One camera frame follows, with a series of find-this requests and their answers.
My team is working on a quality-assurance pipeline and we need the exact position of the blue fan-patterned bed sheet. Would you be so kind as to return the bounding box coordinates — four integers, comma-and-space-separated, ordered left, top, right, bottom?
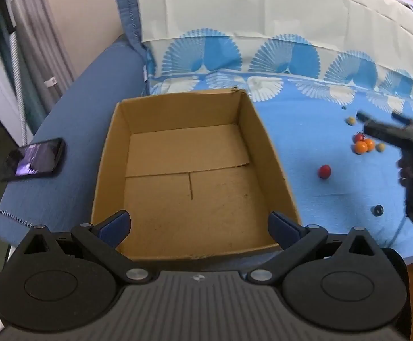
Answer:
116, 0, 413, 260

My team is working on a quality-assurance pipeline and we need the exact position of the grey curtain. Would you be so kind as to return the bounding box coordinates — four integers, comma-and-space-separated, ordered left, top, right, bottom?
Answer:
13, 0, 76, 91

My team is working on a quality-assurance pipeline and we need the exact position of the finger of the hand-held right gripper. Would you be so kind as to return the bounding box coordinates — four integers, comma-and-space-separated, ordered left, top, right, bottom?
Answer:
356, 111, 408, 147
390, 111, 413, 128

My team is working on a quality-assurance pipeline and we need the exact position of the blue denim sofa armrest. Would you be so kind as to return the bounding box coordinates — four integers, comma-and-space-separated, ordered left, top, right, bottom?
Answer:
0, 36, 150, 249

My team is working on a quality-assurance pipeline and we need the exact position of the blue denim back cushion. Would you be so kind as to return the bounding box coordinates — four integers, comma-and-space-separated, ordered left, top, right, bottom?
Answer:
116, 0, 148, 52

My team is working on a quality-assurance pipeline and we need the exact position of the white braided hose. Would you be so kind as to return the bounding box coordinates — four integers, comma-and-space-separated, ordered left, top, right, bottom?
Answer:
9, 30, 28, 139

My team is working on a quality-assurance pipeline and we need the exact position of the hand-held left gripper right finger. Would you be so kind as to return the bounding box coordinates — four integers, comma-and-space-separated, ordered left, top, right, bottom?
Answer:
245, 212, 385, 286

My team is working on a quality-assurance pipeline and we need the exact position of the brown cardboard box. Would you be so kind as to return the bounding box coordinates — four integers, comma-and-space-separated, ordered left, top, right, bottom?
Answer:
91, 87, 304, 261

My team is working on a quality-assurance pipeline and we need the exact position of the black smartphone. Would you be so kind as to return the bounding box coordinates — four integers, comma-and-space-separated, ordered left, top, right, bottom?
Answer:
0, 138, 66, 182

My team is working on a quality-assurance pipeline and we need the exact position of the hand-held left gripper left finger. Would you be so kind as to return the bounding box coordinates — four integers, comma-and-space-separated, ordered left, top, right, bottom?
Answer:
15, 210, 157, 285

